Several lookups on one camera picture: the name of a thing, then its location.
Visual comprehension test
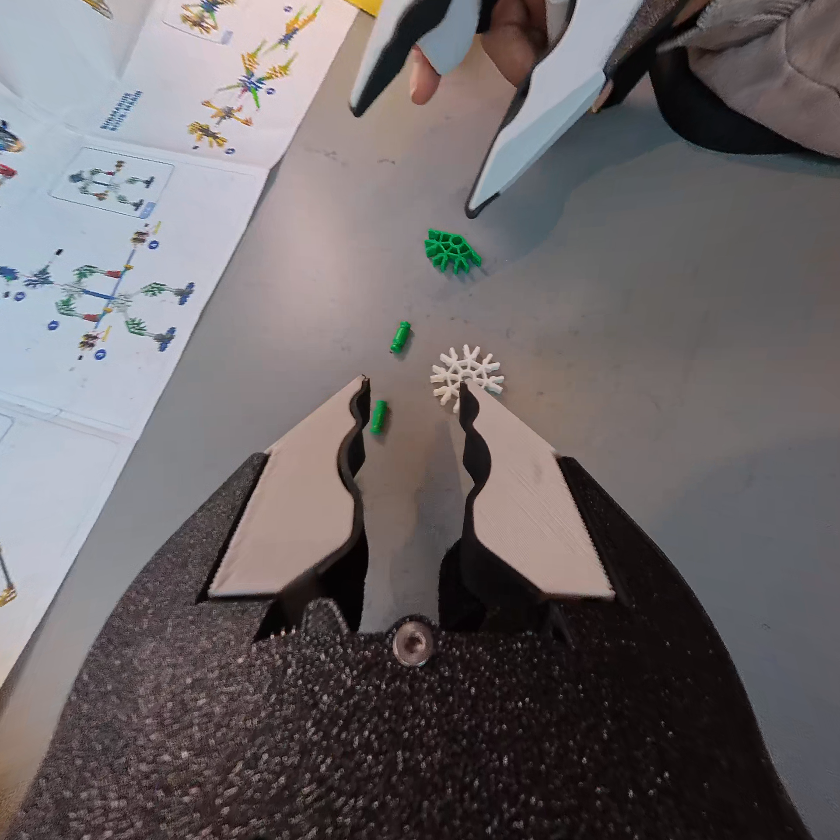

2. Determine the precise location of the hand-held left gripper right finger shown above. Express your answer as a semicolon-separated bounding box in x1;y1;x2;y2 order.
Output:
439;381;616;628

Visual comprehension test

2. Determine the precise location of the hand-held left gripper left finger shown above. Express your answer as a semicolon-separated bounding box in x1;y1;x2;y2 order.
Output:
208;377;371;628

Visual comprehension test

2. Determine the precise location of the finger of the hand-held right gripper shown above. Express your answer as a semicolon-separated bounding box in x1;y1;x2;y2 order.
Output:
466;0;644;219
350;0;481;118

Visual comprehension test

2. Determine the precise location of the white snowflake toy connector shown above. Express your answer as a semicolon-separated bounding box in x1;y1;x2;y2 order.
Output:
431;344;506;410

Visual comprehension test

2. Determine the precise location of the green toy connector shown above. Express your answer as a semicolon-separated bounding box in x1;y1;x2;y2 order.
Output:
423;229;484;275

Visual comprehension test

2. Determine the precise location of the person's right forearm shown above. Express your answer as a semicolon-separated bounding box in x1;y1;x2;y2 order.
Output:
657;0;840;158

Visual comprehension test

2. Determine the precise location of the grey desk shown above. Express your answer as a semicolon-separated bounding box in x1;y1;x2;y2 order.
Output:
0;0;840;840

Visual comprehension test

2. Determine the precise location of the person's right hand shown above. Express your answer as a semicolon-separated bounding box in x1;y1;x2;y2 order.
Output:
410;0;578;106

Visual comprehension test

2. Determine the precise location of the toy instruction poster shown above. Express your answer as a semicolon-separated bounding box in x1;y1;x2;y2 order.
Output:
0;0;362;683

